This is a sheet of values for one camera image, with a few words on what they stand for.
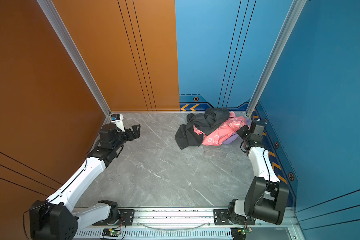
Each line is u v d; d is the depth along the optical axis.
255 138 0.64
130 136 0.71
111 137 0.60
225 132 0.93
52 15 0.72
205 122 1.00
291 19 0.73
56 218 0.38
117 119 0.68
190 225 0.72
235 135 0.89
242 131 0.77
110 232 0.71
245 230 0.70
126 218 0.74
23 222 0.42
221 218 0.72
